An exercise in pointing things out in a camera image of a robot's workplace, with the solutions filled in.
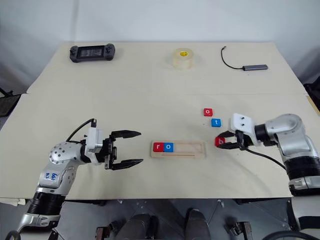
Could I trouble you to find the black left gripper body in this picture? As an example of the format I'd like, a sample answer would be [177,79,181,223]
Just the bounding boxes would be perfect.
[98,135,118,171]

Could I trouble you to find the dark bag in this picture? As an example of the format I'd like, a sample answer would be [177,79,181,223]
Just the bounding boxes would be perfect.
[303,75,320,101]

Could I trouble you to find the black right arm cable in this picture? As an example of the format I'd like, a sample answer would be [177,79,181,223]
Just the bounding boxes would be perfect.
[239,146,288,171]

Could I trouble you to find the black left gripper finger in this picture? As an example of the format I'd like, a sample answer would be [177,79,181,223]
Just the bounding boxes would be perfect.
[110,158,145,172]
[109,129,142,141]

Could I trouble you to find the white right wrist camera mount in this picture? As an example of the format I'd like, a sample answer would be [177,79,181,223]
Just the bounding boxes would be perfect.
[230,113,266,147]

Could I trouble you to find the wooden letter tray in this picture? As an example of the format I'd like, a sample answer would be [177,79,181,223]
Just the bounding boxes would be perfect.
[150,140,208,159]

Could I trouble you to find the dark rounded shape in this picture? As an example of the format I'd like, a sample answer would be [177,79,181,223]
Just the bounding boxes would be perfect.
[116,213,159,240]
[185,208,211,240]

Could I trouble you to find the grey metal base plate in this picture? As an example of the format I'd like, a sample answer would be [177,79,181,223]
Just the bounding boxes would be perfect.
[58,198,294,240]

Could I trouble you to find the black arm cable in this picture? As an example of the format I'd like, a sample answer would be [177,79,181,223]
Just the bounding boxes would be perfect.
[239,146,288,171]
[66,118,98,143]

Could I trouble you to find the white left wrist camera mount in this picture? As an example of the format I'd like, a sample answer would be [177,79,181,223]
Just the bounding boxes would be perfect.
[84,127,105,166]

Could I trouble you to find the clear tape roll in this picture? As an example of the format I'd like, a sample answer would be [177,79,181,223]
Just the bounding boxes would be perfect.
[172,47,196,71]

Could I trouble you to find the black folding stand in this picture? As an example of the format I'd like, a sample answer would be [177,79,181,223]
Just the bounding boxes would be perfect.
[0,87,22,118]

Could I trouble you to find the grey USB hub with cable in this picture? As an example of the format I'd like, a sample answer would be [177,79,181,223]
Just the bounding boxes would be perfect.
[220,45,270,72]

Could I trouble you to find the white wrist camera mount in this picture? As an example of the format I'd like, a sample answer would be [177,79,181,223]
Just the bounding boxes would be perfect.
[230,113,266,147]
[84,127,105,166]

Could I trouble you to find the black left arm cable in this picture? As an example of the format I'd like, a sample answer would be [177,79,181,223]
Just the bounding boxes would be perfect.
[66,118,98,143]

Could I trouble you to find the black handheld game controller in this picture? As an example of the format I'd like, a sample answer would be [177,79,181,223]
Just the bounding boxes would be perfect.
[69,43,117,63]

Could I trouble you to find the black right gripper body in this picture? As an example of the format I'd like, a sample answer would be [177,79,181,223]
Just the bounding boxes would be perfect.
[234,129,254,151]

